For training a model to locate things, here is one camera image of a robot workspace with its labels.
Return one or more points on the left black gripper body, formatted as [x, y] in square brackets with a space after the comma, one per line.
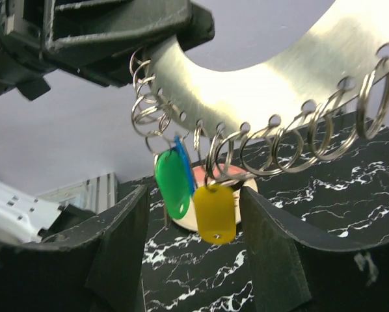
[101, 42]

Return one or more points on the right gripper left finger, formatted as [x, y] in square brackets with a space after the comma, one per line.
[92, 266]

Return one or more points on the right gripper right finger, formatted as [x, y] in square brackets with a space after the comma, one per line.
[296, 266]

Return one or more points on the yellow key tag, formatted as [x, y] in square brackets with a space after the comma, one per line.
[214, 207]

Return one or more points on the green key tag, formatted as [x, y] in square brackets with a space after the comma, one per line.
[173, 183]

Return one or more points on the blue key tag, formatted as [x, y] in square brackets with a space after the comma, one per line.
[182, 152]

